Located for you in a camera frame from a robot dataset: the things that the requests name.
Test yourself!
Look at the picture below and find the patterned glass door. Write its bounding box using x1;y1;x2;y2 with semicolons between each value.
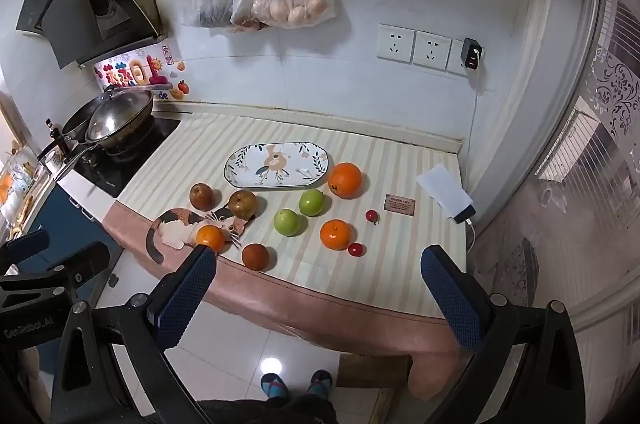
475;0;640;355

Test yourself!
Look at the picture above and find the dark brownish orange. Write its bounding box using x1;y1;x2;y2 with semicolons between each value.
241;243;271;271

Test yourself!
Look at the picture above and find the medium orange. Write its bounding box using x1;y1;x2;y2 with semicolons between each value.
320;219;354;251

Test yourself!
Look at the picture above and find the colourful lettering wall sticker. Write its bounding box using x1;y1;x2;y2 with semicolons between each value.
94;49;168;101

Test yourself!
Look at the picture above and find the white wall socket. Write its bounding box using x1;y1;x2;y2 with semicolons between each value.
413;30;453;72
377;23;416;64
446;38;483;78

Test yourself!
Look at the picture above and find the black glass gas stove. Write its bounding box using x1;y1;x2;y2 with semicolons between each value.
72;117;182;199

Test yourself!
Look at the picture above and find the oval bird print plate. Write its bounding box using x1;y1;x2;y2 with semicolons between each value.
223;141;332;190

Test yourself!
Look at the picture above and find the brown cardboard box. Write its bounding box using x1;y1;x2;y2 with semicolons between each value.
336;352;413;390

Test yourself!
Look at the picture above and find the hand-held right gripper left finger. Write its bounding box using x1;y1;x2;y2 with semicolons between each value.
50;244;218;424

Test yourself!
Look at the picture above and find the steel wok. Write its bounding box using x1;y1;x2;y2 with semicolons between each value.
50;89;155;180

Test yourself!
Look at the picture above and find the black plug-in charger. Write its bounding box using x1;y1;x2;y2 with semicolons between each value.
461;37;485;70

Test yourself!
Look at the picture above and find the small brown label card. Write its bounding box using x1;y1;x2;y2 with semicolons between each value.
384;194;417;217

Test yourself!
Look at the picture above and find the blue patterned slipper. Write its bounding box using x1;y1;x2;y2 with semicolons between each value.
306;369;334;400
261;373;290;402

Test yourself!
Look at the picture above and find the small bright orange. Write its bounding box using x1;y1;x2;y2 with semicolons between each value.
195;225;226;253

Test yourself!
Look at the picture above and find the large orange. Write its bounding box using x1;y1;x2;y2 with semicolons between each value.
328;162;363;199

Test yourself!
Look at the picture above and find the black frying pan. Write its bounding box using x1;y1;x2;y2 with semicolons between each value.
37;97;116;160

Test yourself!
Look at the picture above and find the green apple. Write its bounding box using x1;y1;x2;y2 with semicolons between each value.
273;209;302;237
299;189;326;217

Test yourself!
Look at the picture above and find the white charging cable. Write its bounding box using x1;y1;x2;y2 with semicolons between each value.
465;217;480;255

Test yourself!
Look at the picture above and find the person's dark fleece clothing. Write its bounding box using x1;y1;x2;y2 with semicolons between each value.
195;394;338;424

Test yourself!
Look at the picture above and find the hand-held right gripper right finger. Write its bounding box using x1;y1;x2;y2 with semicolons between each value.
420;244;587;424

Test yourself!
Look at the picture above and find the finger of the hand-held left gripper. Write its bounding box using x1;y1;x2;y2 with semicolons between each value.
0;229;52;272
50;241;112;292

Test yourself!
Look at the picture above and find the red-brown apple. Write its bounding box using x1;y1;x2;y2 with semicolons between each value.
189;183;216;211

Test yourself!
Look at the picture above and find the white paper sheet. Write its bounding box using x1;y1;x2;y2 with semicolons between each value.
416;163;472;217

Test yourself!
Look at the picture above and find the striped cat print tablecloth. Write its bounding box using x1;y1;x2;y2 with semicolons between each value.
102;111;473;400

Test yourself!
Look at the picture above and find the blue kitchen cabinet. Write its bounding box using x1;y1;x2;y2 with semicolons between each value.
22;187;126;300

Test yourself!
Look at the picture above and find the brown pear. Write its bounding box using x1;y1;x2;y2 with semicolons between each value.
228;189;259;221

